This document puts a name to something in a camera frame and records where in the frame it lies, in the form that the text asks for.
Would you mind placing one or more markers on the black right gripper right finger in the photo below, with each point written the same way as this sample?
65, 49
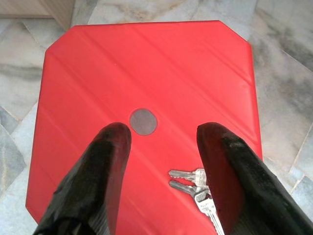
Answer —
249, 191

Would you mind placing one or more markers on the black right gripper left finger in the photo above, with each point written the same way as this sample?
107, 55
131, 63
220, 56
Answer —
90, 176

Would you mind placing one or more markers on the silver key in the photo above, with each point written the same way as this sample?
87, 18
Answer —
181, 186
185, 174
207, 208

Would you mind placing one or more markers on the red plastic stool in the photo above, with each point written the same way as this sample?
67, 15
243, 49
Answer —
146, 73

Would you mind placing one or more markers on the beige furniture panel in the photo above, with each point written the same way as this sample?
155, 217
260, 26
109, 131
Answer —
36, 8

